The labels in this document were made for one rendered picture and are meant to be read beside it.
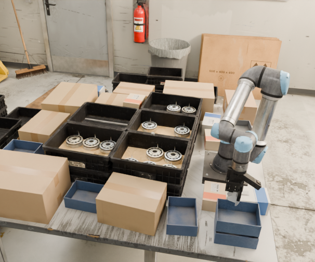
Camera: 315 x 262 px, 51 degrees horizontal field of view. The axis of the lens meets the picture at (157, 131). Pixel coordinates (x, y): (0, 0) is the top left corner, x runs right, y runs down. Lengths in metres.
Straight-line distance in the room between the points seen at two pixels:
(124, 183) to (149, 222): 0.25
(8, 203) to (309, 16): 4.19
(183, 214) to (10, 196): 0.86
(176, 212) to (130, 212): 0.29
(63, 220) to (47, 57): 4.03
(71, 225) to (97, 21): 3.74
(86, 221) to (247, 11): 3.71
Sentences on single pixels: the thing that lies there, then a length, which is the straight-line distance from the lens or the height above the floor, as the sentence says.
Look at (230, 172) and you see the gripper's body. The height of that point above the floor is 1.01.
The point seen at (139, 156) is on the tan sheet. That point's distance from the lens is 1.96.
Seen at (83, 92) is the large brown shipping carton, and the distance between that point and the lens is 2.61.
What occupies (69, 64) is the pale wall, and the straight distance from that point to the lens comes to 5.45.
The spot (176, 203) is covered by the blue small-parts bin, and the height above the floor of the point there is 0.72.
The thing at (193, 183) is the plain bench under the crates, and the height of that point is 0.70.
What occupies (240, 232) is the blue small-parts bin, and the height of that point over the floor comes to 0.80.
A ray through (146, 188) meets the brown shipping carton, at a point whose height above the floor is 0.86.
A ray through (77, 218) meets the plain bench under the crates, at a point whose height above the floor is 0.70.
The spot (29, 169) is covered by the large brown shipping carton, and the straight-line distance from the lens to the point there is 1.84.
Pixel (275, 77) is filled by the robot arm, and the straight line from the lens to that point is 1.80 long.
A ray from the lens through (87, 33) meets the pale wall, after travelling 5.18.
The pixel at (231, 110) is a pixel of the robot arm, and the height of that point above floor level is 1.22.
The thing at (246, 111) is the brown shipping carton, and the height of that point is 0.82.
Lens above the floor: 1.97
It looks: 31 degrees down
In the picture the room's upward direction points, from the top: 2 degrees clockwise
